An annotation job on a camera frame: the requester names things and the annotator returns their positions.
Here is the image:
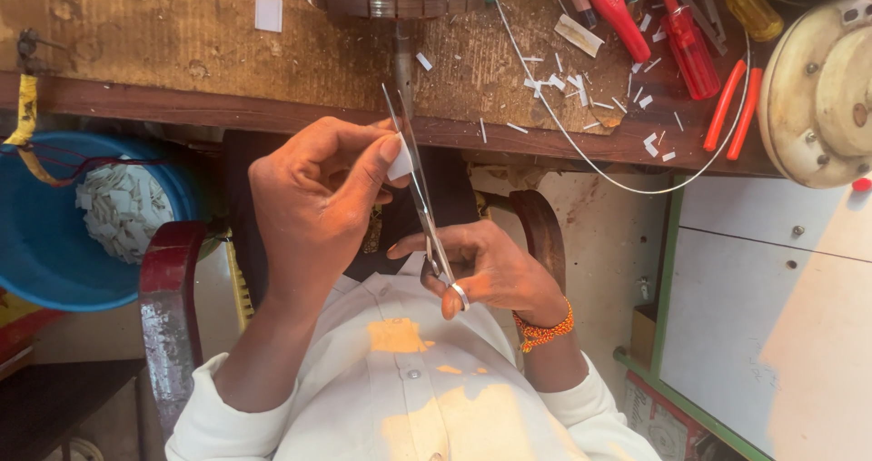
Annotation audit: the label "person's left hand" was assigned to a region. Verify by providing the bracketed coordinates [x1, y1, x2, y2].
[248, 116, 412, 302]

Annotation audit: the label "person's right hand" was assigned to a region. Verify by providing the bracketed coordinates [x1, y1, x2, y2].
[386, 219, 570, 328]

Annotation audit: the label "small white paper piece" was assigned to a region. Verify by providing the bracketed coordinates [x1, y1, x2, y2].
[386, 133, 415, 182]

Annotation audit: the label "steel scissors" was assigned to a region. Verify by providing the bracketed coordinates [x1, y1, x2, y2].
[380, 82, 472, 312]

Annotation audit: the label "red wooden chair armrest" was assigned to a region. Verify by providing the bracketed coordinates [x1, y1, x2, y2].
[508, 189, 568, 294]
[138, 220, 209, 443]

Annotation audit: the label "yellow woven chair seat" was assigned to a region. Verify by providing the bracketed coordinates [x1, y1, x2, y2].
[223, 238, 256, 334]

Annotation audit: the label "person's white shirt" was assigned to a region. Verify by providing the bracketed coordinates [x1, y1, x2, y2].
[165, 251, 663, 461]

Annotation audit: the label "steel stator shaft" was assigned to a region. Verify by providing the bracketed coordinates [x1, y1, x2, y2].
[393, 18, 417, 119]

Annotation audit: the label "pile of cut paper pieces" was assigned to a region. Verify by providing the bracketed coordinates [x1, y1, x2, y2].
[74, 163, 176, 266]

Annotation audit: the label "white square paper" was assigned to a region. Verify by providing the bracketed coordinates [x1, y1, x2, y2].
[255, 0, 283, 33]

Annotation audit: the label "scattered paper scraps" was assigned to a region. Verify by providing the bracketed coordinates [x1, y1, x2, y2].
[414, 13, 686, 164]

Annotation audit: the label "printed cardboard box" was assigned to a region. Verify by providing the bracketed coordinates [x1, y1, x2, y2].
[622, 378, 711, 461]

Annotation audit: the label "cream paper strip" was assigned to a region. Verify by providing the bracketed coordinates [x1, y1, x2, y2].
[553, 14, 605, 59]

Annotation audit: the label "blue plastic bucket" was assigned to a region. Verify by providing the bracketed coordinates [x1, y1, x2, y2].
[0, 131, 207, 312]

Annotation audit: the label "small tool with dark tip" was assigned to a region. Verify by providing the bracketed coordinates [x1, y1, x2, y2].
[563, 0, 600, 30]

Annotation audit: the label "dark wooden stool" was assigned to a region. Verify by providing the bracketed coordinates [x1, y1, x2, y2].
[0, 357, 147, 461]

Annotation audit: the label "grey metal files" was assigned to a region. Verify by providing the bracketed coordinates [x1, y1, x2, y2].
[670, 0, 728, 57]

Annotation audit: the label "cream fan motor housing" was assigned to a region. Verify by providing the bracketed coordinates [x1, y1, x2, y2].
[757, 0, 872, 190]

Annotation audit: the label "orange thread bracelet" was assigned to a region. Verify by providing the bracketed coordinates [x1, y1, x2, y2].
[511, 296, 576, 354]

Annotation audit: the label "white wire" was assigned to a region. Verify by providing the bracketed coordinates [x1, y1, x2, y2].
[493, 0, 752, 195]

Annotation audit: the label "white cabinet with green frame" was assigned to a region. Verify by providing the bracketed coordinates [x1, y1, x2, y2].
[612, 173, 872, 461]

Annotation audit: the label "red opaque handle screwdriver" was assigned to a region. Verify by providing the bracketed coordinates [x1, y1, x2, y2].
[583, 0, 652, 64]

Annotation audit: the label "orange handled pliers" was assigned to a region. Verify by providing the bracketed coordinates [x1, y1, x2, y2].
[703, 58, 764, 162]

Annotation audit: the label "red clear handle screwdriver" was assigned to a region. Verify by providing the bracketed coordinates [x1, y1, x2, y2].
[652, 0, 722, 101]

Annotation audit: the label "yellow strap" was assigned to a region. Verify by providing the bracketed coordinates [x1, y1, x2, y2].
[3, 74, 64, 188]

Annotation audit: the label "yellow clear handle screwdriver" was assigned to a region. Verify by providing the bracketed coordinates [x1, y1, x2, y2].
[706, 0, 785, 44]

